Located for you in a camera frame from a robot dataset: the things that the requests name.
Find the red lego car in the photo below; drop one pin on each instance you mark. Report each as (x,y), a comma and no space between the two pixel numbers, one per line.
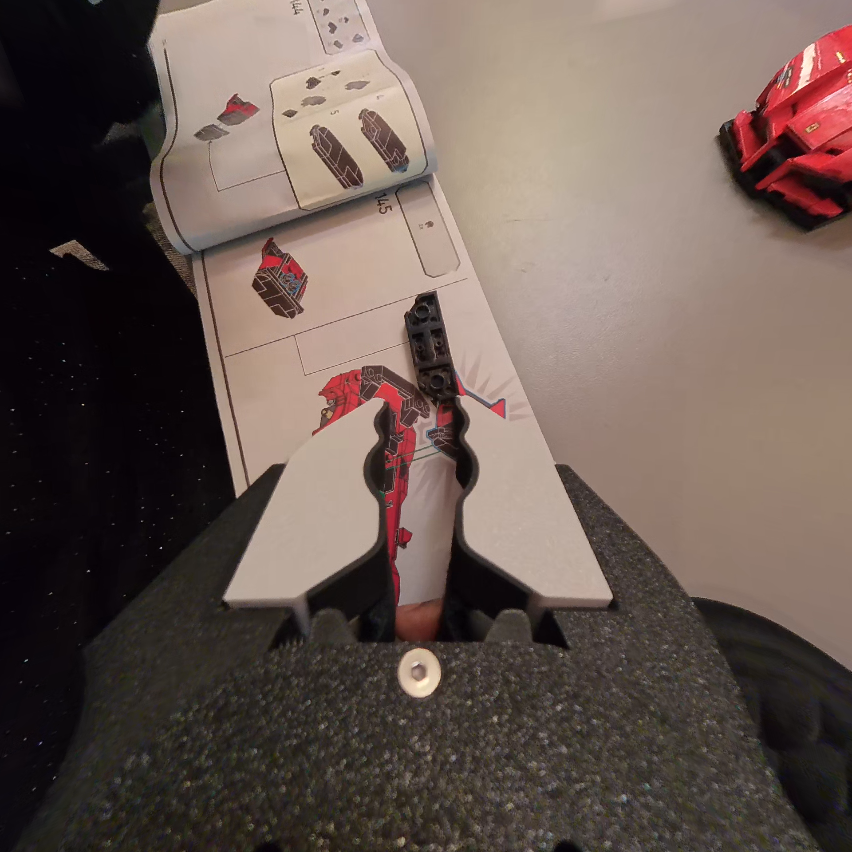
(799,146)

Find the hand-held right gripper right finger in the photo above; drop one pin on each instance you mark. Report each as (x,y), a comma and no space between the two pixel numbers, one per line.
(532,526)

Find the lego instruction booklet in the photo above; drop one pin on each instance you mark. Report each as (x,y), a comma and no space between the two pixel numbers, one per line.
(266,333)

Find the grey woven fabric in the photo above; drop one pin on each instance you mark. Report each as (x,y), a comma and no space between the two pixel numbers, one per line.
(80,253)

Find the person's right hand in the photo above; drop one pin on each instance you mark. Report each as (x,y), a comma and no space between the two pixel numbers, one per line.
(419,619)

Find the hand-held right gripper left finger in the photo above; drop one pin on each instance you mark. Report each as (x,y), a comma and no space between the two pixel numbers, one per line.
(313,526)

